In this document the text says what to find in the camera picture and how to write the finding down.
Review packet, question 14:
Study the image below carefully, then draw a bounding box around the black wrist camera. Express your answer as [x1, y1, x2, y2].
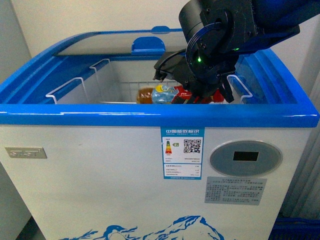
[153, 48, 190, 85]

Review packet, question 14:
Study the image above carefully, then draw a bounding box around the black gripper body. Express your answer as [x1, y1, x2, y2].
[182, 56, 239, 98]

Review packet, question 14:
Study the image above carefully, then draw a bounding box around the blue framed glass sliding lid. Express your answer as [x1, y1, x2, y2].
[56, 32, 191, 61]

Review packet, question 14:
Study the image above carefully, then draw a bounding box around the white wire freezer basket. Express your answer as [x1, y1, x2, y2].
[45, 58, 253, 105]

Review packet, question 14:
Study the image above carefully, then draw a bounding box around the blue energy label sticker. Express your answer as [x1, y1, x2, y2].
[160, 127, 205, 180]

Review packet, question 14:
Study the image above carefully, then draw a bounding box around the silver brand name plate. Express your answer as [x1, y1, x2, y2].
[5, 146, 48, 159]

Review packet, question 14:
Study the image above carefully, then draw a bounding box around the white blue chest freezer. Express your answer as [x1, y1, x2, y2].
[0, 39, 319, 240]

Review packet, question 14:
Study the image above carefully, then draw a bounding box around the blue crate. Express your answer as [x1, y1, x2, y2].
[268, 217, 320, 240]

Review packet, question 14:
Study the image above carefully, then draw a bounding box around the grey text info sticker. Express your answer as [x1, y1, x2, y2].
[204, 176, 267, 206]

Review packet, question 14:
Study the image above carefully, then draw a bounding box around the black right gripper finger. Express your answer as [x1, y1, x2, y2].
[219, 81, 235, 103]

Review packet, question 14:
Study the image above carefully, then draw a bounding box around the grey oval temperature display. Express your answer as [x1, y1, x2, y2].
[210, 140, 283, 177]

